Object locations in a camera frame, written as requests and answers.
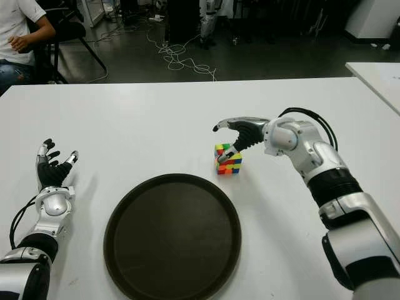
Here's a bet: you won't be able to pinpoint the white cabinet with black base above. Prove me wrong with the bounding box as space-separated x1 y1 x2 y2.
343 0 400 40

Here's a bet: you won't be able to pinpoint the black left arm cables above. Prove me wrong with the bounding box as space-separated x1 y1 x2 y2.
9 195 40 249

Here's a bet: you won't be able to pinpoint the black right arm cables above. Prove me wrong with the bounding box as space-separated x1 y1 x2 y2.
277 107 339 149

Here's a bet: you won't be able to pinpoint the multicoloured Rubik's cube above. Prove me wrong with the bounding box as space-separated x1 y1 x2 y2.
214 142 243 176

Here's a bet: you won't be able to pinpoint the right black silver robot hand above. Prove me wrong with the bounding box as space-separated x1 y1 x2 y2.
212 116 271 163

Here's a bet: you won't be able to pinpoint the seated person in white shirt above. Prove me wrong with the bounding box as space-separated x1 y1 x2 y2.
0 0 57 94

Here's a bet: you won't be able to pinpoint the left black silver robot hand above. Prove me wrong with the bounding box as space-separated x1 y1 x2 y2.
34 138 79 191

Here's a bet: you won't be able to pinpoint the white side table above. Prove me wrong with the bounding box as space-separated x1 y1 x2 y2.
344 62 400 116

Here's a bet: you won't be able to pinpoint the tangled white floor cable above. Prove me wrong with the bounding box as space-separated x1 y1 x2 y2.
146 12 218 82

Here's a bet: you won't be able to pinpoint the white paper sheet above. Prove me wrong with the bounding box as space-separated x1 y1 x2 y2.
381 73 400 90

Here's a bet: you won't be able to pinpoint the silver humanoid robot legs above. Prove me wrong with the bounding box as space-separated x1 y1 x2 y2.
199 0 217 50

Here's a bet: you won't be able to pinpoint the round dark brown plate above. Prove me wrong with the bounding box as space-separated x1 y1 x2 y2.
103 173 243 300

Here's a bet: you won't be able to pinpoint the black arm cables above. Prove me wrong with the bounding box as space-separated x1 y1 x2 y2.
9 195 40 249
277 107 339 149

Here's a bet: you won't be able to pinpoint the white framed board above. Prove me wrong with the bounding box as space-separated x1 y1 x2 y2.
76 0 106 29

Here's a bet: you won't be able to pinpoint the black office chair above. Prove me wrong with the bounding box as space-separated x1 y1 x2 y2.
18 0 109 85

